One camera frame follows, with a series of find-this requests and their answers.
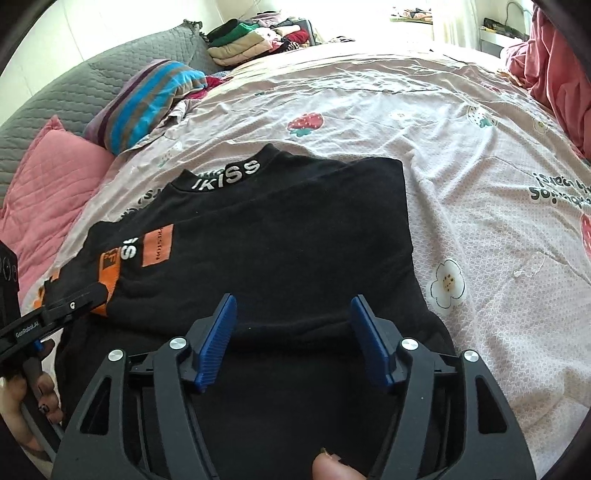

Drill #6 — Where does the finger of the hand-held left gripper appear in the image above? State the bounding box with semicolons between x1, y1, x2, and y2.
44;284;110;320

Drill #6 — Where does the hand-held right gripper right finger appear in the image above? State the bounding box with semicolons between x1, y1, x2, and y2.
349;294;539;480

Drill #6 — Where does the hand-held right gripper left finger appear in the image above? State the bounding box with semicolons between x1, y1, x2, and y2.
51;293;238;480

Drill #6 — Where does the black printed t-shirt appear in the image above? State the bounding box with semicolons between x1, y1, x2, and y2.
39;143;455;462

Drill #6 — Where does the stack of folded clothes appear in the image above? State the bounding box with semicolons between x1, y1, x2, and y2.
205;11;319;70

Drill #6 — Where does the person's left hand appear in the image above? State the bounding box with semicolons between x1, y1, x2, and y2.
0;369;65;457

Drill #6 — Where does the person's right hand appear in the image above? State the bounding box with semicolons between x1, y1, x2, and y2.
311;450;365;480

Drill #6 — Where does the pink quilted pillow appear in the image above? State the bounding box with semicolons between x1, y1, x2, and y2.
0;115;116;301

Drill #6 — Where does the pink printed bedsheet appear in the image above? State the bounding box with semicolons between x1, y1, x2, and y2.
28;37;591;462

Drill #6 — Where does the striped blue purple pillow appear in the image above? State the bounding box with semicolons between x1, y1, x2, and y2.
83;60;208;155

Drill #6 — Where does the grey quilted headboard cover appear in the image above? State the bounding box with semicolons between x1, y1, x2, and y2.
0;21;218;195

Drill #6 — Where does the white desk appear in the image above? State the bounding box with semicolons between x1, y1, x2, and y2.
478;16;532;58

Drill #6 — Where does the pink blanket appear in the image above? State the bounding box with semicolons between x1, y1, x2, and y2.
505;9;591;162

